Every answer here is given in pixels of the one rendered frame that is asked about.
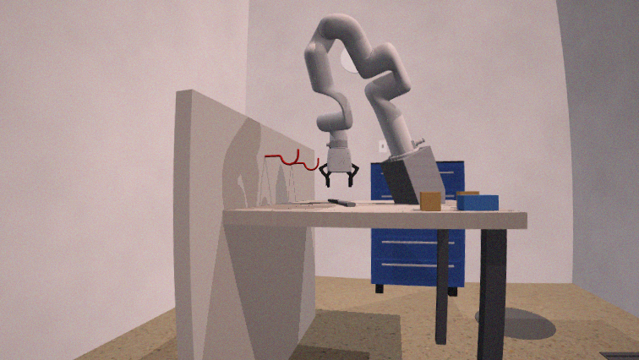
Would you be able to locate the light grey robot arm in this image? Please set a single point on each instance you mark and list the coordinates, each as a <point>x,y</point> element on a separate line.
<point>369,63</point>

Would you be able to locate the grey bar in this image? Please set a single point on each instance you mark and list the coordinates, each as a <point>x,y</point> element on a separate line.
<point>342,202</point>

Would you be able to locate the beige flat wall panel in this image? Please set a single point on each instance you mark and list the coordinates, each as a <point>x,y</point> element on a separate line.
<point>242,292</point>

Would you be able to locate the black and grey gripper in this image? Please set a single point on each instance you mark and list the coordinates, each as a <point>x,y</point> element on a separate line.
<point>339,161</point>

